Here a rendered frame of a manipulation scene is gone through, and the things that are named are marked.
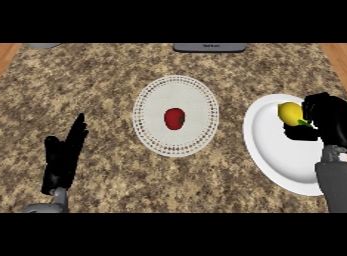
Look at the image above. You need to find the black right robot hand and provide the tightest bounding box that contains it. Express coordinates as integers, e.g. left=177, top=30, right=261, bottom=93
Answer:
left=282, top=92, right=347, bottom=155

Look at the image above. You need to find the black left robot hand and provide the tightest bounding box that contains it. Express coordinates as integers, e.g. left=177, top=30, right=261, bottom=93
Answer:
left=40, top=112, right=90, bottom=196

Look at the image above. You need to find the yellow lemon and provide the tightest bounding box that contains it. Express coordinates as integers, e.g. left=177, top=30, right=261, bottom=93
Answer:
left=276, top=101, right=312, bottom=127

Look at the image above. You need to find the white plate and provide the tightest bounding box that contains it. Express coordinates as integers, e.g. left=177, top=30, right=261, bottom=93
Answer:
left=242, top=93, right=347, bottom=197

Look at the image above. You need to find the white round dotted placemat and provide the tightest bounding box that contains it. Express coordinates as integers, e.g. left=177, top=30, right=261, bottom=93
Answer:
left=132, top=75, right=220, bottom=158

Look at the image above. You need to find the red tomato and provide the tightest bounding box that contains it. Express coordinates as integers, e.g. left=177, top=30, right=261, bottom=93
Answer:
left=163, top=107, right=186, bottom=131

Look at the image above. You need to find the grey rounded object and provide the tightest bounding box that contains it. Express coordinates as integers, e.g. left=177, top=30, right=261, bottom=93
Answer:
left=27, top=43, right=64, bottom=50

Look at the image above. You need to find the dark grey flat appliance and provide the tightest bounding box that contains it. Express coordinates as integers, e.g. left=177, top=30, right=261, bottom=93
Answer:
left=171, top=43, right=248, bottom=53

